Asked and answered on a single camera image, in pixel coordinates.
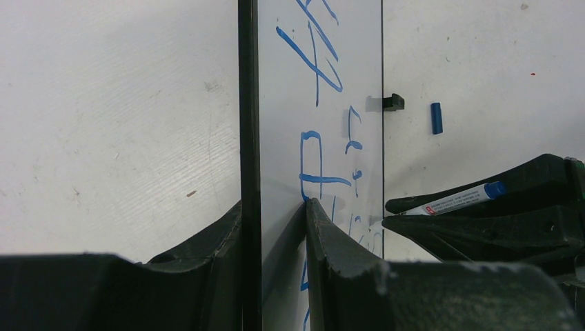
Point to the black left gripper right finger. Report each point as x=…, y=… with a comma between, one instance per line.
x=350, y=288

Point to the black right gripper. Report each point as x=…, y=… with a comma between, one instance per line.
x=551, y=238

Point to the blue whiteboard marker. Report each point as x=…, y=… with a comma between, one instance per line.
x=458, y=200

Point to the blue marker cap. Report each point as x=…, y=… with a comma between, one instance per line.
x=436, y=118

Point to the black framed whiteboard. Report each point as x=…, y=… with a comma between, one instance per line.
x=311, y=127

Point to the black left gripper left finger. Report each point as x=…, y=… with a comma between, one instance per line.
x=195, y=285

